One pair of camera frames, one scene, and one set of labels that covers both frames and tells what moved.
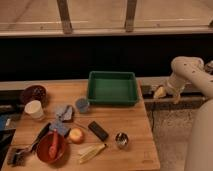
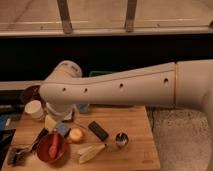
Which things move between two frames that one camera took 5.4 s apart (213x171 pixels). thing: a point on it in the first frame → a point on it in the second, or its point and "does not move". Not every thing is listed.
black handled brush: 20,156 does not move
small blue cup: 82,104 does not move
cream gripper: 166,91 → 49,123
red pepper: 53,147 does not move
